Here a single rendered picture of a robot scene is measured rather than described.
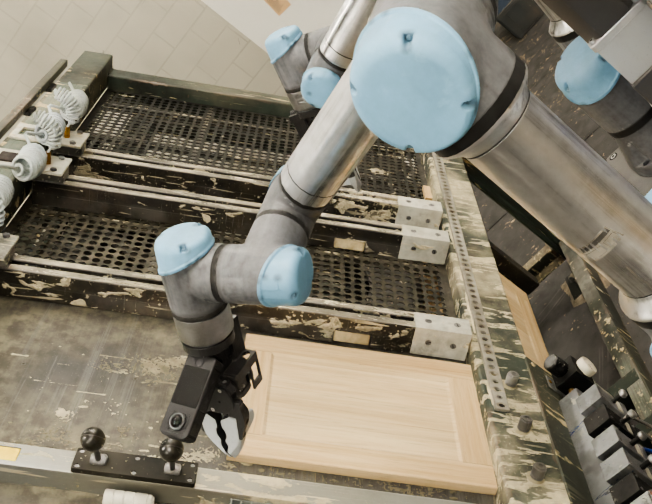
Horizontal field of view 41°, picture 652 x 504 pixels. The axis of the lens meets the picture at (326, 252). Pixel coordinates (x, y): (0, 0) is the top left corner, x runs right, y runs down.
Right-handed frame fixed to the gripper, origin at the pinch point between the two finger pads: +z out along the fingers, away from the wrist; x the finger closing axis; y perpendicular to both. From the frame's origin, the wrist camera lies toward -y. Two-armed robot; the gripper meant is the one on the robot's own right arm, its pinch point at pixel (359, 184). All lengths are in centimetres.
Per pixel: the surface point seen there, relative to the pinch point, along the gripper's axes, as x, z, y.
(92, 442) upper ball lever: 66, -5, 41
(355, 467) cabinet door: 49, 29, 12
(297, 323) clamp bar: 9.0, 21.7, 23.2
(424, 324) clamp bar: 6.8, 33.4, -1.7
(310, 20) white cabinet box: -347, 48, 54
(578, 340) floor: -97, 132, -31
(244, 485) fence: 59, 17, 27
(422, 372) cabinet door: 17.2, 37.6, 0.8
